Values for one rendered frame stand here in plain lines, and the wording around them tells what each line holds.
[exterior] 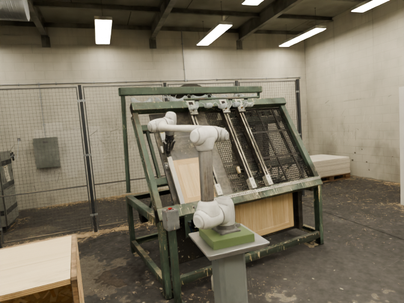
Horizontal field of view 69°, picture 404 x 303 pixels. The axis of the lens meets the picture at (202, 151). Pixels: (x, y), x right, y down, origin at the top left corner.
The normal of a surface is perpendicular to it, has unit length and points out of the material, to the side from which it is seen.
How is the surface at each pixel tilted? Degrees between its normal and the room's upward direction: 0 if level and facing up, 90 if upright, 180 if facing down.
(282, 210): 90
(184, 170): 60
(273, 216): 90
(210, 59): 90
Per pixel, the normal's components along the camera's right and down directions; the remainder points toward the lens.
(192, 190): 0.36, -0.46
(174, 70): 0.33, 0.06
